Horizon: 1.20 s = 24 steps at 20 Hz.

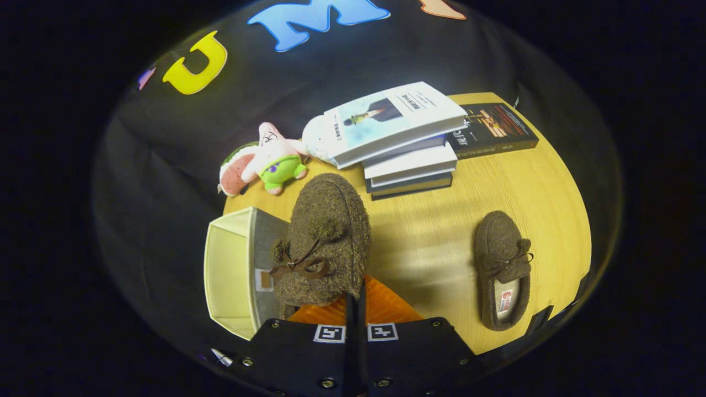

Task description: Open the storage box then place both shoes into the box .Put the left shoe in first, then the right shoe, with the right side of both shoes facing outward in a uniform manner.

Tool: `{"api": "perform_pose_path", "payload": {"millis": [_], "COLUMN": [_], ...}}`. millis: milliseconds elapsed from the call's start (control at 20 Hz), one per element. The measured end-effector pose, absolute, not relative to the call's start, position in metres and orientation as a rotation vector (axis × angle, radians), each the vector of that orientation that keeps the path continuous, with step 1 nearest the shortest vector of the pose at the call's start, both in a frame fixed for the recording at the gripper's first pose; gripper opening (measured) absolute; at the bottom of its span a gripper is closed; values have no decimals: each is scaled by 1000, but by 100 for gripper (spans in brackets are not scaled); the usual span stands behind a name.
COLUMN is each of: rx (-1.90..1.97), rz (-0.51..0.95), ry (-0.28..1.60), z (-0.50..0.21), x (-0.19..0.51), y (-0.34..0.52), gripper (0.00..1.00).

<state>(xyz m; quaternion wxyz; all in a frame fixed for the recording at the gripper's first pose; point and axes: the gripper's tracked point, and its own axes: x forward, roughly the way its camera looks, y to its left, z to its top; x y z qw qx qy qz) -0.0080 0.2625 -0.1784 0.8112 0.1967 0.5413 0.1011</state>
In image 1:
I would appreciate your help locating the watermelon slice plush toy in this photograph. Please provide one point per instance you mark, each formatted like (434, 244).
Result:
(233, 171)

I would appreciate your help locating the black cover book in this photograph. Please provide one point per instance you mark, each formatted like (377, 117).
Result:
(496, 129)

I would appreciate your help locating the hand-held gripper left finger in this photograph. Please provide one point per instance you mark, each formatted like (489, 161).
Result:
(298, 353)

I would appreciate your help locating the white cover book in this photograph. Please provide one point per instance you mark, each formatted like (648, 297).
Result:
(386, 124)

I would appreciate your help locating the grey fabric storage box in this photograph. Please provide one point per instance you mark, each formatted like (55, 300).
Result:
(231, 270)

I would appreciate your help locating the pink starfish plush toy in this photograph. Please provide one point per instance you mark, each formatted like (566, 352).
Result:
(276, 151)

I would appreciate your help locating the dark grey stacked book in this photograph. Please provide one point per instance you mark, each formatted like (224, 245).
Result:
(413, 184)

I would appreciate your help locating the brown fuzzy shoe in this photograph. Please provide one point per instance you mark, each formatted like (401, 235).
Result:
(331, 220)
(499, 237)

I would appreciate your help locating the thin grey stacked book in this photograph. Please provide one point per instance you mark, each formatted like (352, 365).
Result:
(408, 149)

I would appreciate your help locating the thick white stacked book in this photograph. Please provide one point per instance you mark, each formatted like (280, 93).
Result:
(413, 165)

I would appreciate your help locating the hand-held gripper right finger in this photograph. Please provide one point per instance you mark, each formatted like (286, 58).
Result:
(419, 353)

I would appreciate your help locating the white plush toy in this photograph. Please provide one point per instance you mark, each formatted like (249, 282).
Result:
(315, 140)

